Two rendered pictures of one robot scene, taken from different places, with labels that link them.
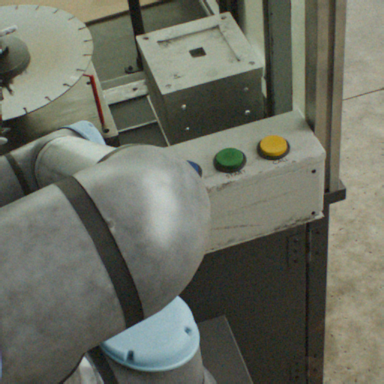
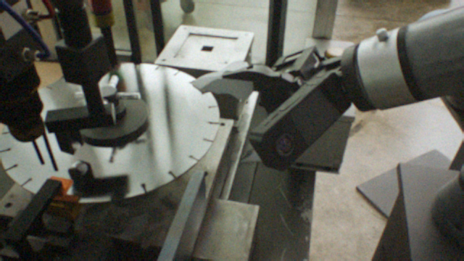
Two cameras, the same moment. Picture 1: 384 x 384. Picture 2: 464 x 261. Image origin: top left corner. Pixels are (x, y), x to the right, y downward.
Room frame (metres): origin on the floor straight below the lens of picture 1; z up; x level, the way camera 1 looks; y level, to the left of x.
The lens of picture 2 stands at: (0.76, 0.68, 1.35)
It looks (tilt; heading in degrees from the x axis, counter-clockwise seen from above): 41 degrees down; 294
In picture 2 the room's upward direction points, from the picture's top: straight up
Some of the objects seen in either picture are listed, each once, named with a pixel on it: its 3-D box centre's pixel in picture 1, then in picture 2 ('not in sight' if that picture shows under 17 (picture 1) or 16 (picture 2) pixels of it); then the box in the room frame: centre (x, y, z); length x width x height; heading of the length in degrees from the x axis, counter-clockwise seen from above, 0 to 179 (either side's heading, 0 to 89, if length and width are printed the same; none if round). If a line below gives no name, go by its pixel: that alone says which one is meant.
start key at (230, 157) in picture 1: (229, 160); not in sight; (0.85, -0.06, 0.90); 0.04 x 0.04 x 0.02
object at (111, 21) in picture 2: not in sight; (103, 16); (1.31, 0.06, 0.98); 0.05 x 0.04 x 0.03; 11
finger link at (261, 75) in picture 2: not in sight; (258, 85); (0.89, 0.30, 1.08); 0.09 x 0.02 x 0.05; 178
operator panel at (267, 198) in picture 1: (229, 188); (322, 101); (0.87, -0.06, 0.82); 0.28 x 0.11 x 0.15; 101
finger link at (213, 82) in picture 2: not in sight; (230, 74); (0.93, 0.28, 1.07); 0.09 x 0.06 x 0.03; 178
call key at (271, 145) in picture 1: (273, 148); (336, 55); (0.86, -0.13, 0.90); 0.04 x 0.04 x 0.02
